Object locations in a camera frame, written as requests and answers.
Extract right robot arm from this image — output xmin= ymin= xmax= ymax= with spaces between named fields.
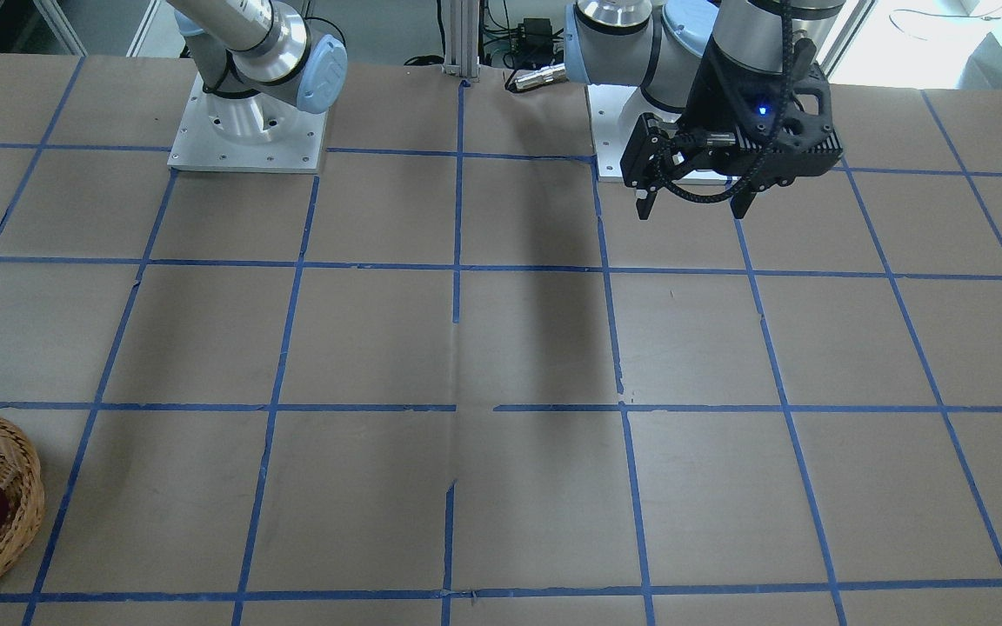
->
xmin=170 ymin=1 xmax=349 ymax=114

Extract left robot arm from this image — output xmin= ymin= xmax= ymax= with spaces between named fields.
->
xmin=562 ymin=1 xmax=844 ymax=219

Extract aluminium frame post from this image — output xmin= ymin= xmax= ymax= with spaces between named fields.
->
xmin=440 ymin=1 xmax=481 ymax=82

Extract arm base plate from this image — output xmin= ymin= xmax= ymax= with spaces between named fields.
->
xmin=587 ymin=84 xmax=680 ymax=183
xmin=167 ymin=75 xmax=329 ymax=175

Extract black power adapter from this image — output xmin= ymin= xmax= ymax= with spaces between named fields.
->
xmin=517 ymin=17 xmax=554 ymax=53

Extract silver cylindrical connector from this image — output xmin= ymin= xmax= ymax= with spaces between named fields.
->
xmin=506 ymin=63 xmax=568 ymax=94

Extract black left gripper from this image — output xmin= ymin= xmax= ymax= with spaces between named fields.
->
xmin=620 ymin=38 xmax=843 ymax=219

